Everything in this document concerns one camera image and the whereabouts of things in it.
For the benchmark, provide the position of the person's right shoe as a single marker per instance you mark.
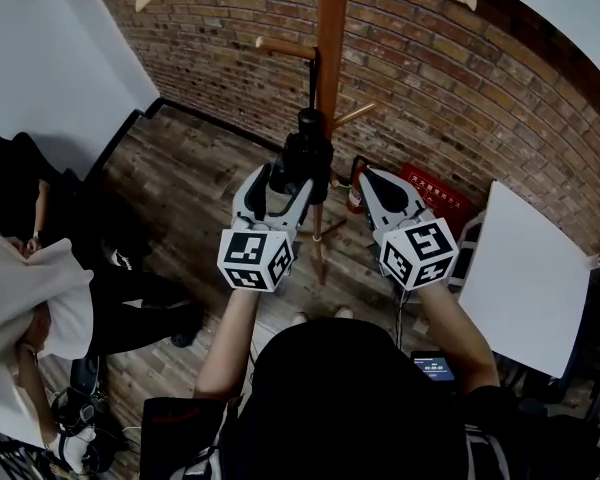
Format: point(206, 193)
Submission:
point(342, 313)

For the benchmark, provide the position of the person's left shoe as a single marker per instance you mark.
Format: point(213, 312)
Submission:
point(300, 318)

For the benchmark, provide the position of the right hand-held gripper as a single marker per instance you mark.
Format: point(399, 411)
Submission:
point(420, 253)

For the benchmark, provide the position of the person's shoe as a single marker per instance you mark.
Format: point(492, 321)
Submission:
point(342, 313)
point(300, 318)

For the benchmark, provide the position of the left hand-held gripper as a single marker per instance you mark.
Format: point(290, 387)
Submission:
point(252, 258)

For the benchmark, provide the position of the white chair frame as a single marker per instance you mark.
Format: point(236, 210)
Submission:
point(467, 258)

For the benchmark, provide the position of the small black display device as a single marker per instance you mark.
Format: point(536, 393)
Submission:
point(432, 365)

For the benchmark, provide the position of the wooden coat stand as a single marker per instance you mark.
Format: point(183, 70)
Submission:
point(330, 43)

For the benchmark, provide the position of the person's right forearm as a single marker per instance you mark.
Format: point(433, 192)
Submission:
point(460, 338)

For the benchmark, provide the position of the person's black clothing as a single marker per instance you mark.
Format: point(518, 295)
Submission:
point(340, 408)

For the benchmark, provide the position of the black equipment bag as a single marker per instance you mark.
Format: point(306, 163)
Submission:
point(85, 403)

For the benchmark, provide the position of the person's left forearm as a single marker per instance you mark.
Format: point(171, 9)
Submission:
point(230, 338)

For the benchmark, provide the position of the red fire extinguisher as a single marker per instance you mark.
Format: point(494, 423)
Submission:
point(355, 198)

